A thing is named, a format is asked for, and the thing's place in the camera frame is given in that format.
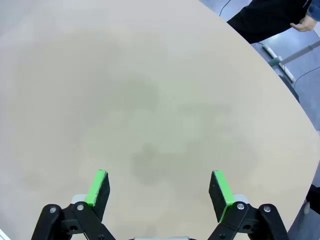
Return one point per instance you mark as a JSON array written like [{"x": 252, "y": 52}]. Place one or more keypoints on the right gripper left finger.
[{"x": 100, "y": 190}]

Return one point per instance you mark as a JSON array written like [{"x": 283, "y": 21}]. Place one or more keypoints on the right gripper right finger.
[{"x": 220, "y": 192}]

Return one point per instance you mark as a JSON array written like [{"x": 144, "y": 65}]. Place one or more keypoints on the person's right forearm blue sleeve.
[{"x": 315, "y": 7}]

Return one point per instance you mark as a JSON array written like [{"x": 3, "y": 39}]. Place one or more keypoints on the person's right hand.
[{"x": 306, "y": 25}]

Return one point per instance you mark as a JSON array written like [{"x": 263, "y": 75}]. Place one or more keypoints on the black bulky object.
[{"x": 314, "y": 197}]

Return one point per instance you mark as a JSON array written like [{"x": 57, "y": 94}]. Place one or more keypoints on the person in blue denim jacket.
[{"x": 262, "y": 20}]

